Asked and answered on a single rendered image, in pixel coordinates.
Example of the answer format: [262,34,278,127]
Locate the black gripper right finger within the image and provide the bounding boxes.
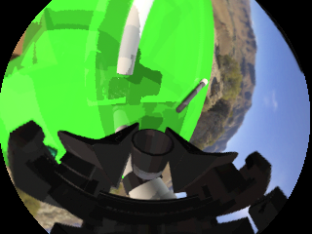
[165,128,238,194]

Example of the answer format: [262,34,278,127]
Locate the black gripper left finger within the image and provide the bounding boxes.
[56,122,139,190]

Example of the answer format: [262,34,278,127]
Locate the grey metal post with cap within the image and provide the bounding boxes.
[114,125,178,200]

